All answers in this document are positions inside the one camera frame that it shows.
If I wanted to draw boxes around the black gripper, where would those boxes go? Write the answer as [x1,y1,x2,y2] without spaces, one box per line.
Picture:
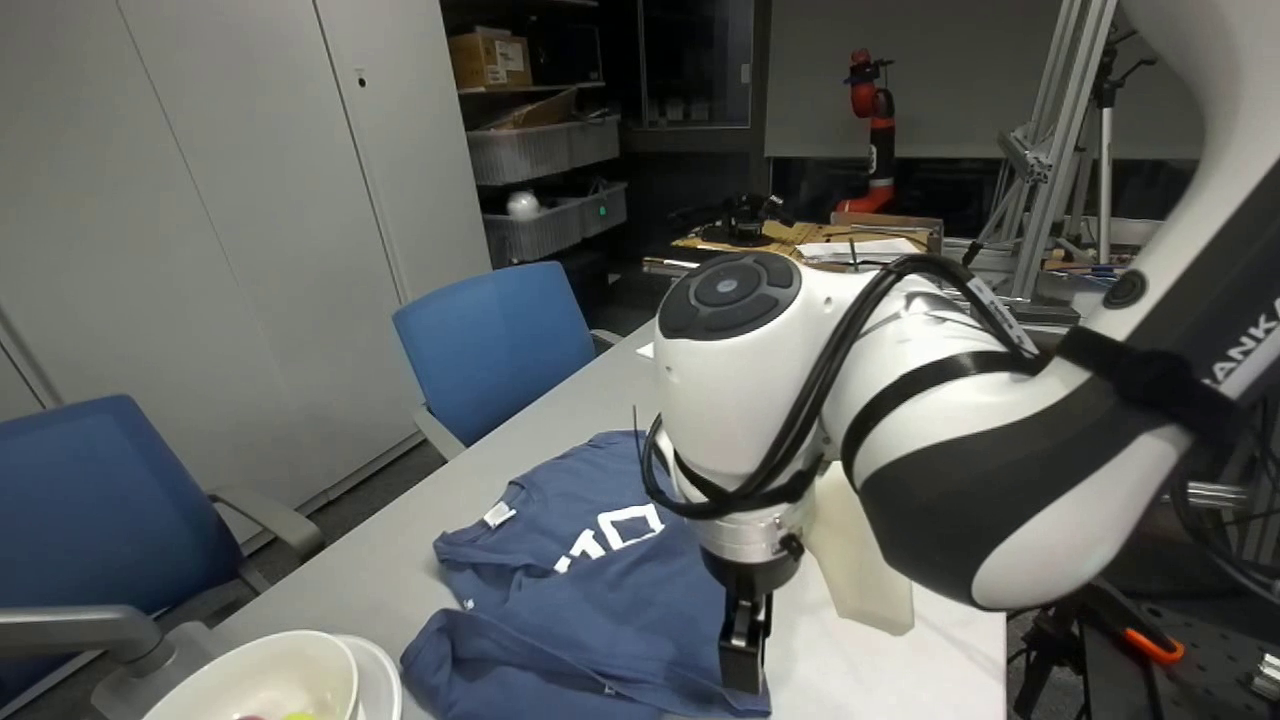
[701,535,804,696]

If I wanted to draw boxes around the white plate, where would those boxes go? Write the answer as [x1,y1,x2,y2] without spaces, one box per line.
[337,636,409,720]

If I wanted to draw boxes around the wooden boards pile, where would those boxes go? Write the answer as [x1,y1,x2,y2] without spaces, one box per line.
[673,208,952,265]

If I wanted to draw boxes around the red fire extinguisher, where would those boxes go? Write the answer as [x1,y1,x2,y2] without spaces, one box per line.
[839,49,900,218]

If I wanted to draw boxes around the cardboard box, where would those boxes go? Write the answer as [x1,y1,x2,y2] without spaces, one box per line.
[447,28,534,97]

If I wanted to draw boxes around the black camera tripod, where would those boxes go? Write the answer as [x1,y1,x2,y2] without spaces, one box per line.
[1083,26,1164,272]

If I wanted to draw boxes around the orange black clamp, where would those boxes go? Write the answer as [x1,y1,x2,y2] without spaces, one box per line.
[1083,580,1191,672]

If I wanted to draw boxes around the white bowl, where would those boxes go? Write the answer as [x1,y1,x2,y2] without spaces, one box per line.
[141,628,369,720]

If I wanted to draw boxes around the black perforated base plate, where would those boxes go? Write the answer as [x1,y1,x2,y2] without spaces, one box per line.
[1013,595,1280,720]

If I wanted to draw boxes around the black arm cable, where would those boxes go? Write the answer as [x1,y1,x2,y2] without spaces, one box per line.
[634,251,1065,529]

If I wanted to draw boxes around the blue printed T-shirt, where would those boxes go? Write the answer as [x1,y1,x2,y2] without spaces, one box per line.
[397,427,777,720]

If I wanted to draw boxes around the light grey cabinet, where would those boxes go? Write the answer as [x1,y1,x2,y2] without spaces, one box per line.
[0,0,495,511]

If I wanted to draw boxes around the aluminium profile frame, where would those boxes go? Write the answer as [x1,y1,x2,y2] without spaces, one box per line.
[985,0,1125,315]

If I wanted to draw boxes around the blue office chair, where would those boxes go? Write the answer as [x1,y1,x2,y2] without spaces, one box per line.
[391,258,624,464]
[0,393,329,713]

